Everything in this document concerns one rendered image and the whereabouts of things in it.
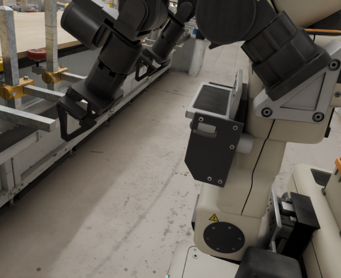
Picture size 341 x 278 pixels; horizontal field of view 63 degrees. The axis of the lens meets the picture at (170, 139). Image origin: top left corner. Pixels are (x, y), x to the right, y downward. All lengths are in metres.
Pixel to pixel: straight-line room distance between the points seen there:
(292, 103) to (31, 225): 1.56
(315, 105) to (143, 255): 1.32
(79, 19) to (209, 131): 0.31
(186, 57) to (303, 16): 4.67
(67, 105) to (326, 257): 0.62
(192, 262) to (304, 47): 1.02
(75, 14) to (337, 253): 0.70
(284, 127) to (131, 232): 1.26
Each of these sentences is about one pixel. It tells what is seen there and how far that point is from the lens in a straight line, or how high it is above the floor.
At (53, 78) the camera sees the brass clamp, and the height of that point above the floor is 0.82.
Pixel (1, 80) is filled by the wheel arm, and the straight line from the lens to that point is 1.29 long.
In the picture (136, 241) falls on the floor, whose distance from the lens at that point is 1.67.
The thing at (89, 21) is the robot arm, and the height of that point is 1.19.
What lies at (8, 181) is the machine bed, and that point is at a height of 0.23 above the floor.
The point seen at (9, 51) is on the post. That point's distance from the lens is 1.17.
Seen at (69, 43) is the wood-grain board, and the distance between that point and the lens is 1.80.
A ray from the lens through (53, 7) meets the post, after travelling 1.35.
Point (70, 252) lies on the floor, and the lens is 1.62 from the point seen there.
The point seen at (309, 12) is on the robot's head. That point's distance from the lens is 0.56.
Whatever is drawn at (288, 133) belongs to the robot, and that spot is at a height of 1.03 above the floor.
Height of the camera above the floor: 1.25
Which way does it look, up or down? 27 degrees down
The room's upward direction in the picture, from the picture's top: 11 degrees clockwise
